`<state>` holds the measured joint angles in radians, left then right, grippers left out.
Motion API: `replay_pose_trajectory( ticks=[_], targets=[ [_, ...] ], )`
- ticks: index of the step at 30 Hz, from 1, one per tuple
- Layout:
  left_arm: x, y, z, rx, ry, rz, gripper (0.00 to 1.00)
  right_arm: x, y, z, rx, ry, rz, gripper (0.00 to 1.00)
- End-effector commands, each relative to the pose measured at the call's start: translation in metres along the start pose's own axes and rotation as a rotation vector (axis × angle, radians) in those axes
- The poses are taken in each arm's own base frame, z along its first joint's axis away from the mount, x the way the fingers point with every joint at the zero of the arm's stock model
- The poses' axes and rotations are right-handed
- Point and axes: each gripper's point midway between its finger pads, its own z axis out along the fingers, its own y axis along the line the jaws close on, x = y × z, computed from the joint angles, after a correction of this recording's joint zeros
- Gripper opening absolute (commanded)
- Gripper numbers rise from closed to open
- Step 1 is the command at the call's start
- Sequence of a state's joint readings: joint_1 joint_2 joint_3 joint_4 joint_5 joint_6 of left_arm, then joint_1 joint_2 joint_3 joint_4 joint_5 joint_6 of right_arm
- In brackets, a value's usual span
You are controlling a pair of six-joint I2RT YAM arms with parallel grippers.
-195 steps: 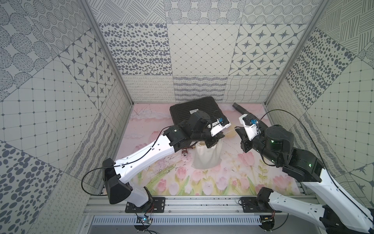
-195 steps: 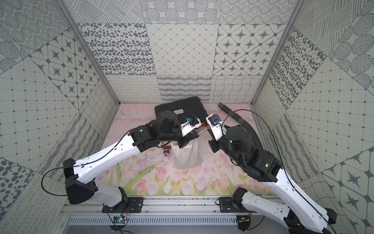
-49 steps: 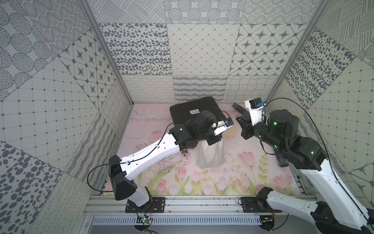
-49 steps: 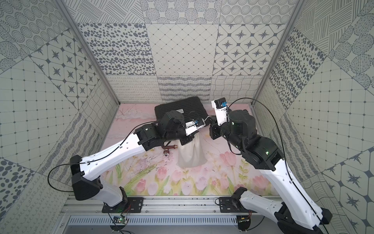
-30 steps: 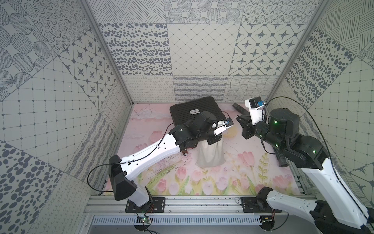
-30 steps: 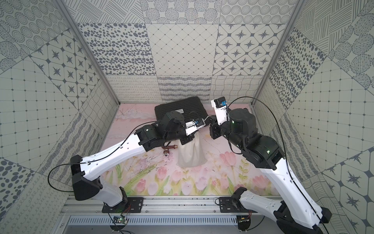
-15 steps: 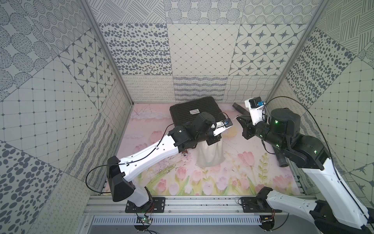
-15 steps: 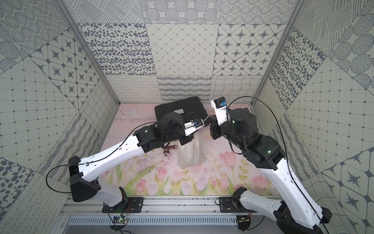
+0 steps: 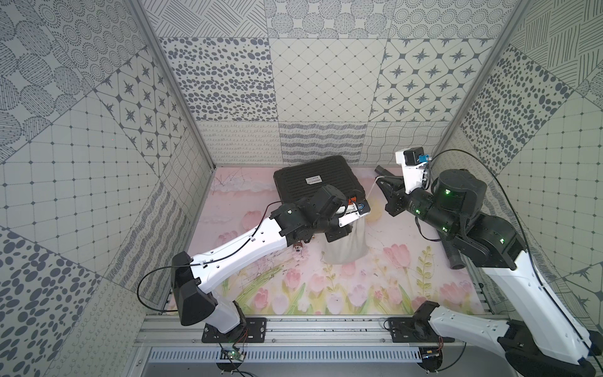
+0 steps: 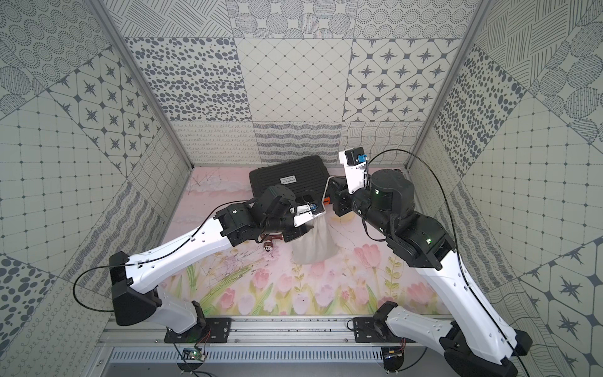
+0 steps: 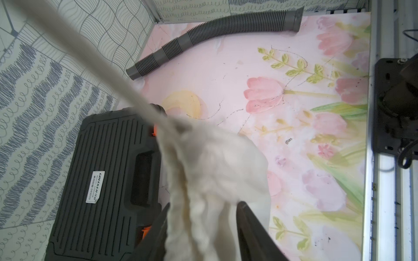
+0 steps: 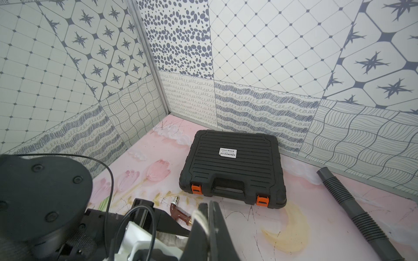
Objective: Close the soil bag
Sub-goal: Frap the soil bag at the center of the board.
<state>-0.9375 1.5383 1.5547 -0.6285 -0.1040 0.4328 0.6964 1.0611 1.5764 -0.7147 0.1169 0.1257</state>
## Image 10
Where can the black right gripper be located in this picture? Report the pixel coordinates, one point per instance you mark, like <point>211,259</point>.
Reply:
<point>343,195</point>

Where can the cream cloth drawstring bag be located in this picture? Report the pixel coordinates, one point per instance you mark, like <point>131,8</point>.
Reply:
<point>317,245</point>

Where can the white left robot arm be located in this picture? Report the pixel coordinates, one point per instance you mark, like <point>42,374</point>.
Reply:
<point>135,280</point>

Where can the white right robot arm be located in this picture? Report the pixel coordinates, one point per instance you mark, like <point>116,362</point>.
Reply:
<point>477,341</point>

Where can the black plastic tool case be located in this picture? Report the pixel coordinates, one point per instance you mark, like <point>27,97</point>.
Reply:
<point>300,176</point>

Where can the maroon garden hose nozzle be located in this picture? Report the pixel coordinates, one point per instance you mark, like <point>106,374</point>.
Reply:
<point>267,240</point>

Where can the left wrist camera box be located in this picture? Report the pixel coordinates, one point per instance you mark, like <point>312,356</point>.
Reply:
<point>277,199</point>

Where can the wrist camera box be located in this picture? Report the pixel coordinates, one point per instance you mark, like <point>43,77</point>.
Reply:
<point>355,165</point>
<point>277,199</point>

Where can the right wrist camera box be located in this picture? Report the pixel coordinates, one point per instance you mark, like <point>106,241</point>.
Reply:
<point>355,165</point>

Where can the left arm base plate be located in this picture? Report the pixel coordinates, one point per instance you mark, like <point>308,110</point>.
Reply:
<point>215,330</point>

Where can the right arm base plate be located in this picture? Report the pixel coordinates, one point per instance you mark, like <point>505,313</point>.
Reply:
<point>369,330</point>

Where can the aluminium front rail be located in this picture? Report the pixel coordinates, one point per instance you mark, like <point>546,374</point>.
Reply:
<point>247,331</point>

